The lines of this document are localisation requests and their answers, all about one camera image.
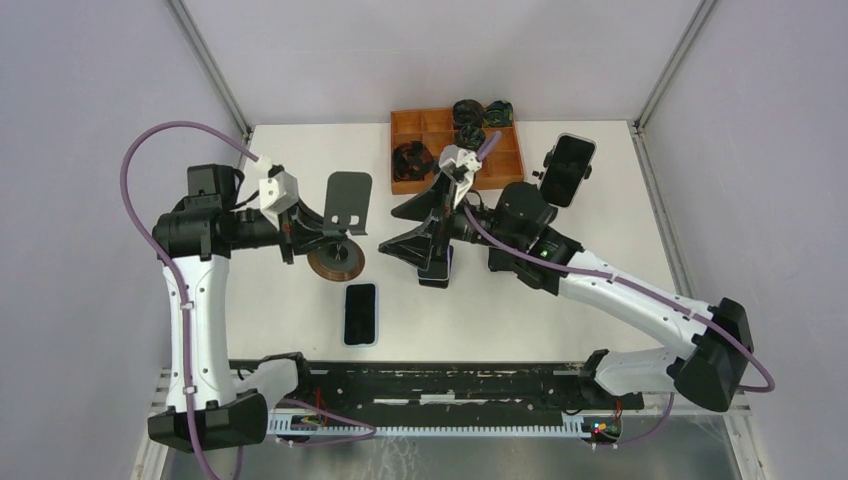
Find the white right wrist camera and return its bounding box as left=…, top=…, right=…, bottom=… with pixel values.
left=438, top=145, right=483, bottom=186

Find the dark rolled tie back left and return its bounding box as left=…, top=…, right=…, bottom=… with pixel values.
left=451, top=99, right=485, bottom=130

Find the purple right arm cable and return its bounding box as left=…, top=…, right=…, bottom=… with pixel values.
left=462, top=129, right=776, bottom=449

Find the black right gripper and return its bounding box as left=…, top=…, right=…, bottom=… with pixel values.
left=379, top=168, right=524, bottom=270

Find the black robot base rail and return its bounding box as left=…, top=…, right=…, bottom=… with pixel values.
left=288, top=360, right=645, bottom=428

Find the blue-case smartphone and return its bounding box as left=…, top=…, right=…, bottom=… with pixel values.
left=343, top=283, right=378, bottom=347

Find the wooden-base grey phone stand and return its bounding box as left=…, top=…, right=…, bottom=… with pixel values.
left=307, top=171, right=373, bottom=282

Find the white-case smartphone right stand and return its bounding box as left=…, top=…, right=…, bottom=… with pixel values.
left=539, top=133, right=596, bottom=208

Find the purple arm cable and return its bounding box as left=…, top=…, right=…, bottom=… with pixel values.
left=462, top=129, right=776, bottom=449
left=119, top=121, right=378, bottom=480

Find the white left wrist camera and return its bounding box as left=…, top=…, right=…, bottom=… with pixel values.
left=254, top=155, right=300, bottom=230

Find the white cable duct strip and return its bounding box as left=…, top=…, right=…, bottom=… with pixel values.
left=266, top=413, right=620, bottom=442

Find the wooden compartment tray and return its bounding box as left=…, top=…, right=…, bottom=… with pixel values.
left=389, top=107, right=525, bottom=195

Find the dark rolled tie back right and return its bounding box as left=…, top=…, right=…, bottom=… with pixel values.
left=483, top=100, right=514, bottom=128

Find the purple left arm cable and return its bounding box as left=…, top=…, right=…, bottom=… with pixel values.
left=119, top=121, right=378, bottom=480

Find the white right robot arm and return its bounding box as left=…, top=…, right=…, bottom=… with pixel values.
left=378, top=175, right=754, bottom=412

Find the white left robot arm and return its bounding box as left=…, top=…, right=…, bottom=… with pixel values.
left=147, top=164, right=365, bottom=453

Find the black folding phone stand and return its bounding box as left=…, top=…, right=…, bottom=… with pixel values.
left=417, top=245, right=454, bottom=289

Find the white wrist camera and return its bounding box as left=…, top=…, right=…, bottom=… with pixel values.
left=438, top=145, right=483, bottom=186
left=254, top=155, right=300, bottom=230

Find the dark rolled tie in tray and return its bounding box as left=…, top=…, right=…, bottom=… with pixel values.
left=391, top=141, right=434, bottom=182

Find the dark rolled tie middle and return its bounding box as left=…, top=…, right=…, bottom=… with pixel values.
left=454, top=124, right=486, bottom=151

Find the black right pole phone stand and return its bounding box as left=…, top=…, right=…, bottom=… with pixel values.
left=494, top=181, right=558, bottom=233

